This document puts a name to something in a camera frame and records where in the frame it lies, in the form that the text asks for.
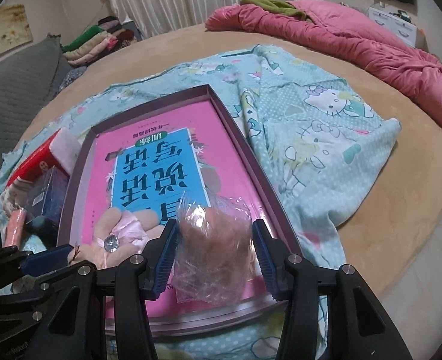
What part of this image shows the blossom wall painting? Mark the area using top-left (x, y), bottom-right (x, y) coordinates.
top-left (0, 3), bottom-right (33, 54)

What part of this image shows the green cloth on duvet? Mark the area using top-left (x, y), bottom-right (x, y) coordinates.
top-left (239, 0), bottom-right (310, 20)

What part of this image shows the beige bed blanket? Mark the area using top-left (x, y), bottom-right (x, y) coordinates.
top-left (23, 25), bottom-right (442, 294)

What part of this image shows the pink book blue title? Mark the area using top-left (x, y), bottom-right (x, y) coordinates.
top-left (79, 98), bottom-right (282, 318)

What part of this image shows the red white tissue box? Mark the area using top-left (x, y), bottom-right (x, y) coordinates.
top-left (6, 127), bottom-right (81, 187)

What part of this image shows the stack of folded clothes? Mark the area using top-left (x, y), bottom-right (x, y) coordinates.
top-left (61, 16), bottom-right (142, 68)

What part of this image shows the Hello Kitty blue sheet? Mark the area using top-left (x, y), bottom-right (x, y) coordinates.
top-left (0, 43), bottom-right (402, 360)

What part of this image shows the purple shallow box tray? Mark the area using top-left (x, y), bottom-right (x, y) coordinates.
top-left (56, 84), bottom-right (303, 338)

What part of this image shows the dark patterned pillow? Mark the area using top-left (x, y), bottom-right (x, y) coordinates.
top-left (57, 66), bottom-right (87, 93)

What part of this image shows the grey quilted headboard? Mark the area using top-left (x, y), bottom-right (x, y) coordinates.
top-left (0, 35), bottom-right (71, 167)

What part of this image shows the dark blue small box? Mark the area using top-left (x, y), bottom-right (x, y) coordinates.
top-left (25, 166), bottom-right (69, 225)

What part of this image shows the pink item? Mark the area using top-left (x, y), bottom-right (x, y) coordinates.
top-left (171, 193), bottom-right (253, 306)

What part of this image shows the pink quilted duvet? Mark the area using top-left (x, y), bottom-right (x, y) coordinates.
top-left (205, 0), bottom-right (442, 128)

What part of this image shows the pink plush toy with gem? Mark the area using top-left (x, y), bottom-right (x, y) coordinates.
top-left (67, 207), bottom-right (164, 270)

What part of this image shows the white drawer cabinet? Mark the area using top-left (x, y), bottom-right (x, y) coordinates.
top-left (366, 7), bottom-right (425, 48)

